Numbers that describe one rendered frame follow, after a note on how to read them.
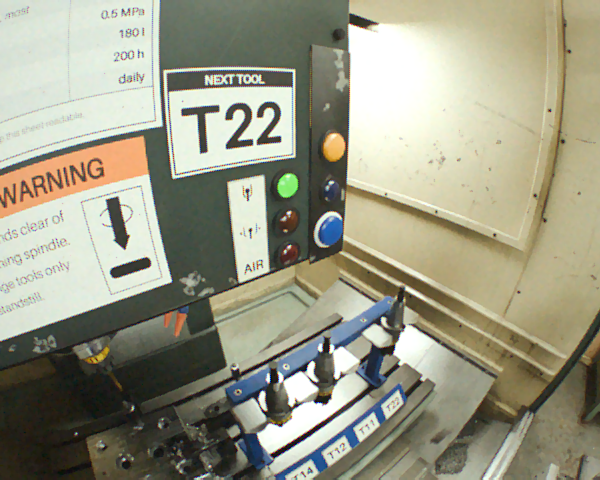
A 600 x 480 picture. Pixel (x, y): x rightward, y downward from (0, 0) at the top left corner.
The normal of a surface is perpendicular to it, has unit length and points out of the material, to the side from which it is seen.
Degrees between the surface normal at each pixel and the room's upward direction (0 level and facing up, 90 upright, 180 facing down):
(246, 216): 90
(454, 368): 24
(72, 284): 90
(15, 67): 90
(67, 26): 90
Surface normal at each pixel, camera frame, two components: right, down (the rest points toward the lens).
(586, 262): -0.81, 0.27
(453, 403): -0.32, -0.70
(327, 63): 0.61, 0.36
